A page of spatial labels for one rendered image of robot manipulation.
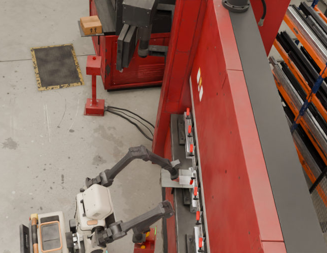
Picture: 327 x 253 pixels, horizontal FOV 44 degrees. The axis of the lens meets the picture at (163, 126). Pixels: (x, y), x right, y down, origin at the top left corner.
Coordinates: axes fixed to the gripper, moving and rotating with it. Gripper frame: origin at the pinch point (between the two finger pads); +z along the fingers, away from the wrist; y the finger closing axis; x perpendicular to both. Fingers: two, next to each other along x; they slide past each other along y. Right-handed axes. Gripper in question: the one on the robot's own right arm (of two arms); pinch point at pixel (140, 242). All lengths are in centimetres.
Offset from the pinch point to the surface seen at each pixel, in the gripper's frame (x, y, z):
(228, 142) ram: 4, 68, -114
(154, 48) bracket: 192, 1, -46
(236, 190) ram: -27, 71, -113
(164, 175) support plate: 52, 17, -17
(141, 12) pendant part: 146, 4, -115
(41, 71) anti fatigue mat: 265, -170, 34
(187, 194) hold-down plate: 43, 36, -2
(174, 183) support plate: 45, 26, -15
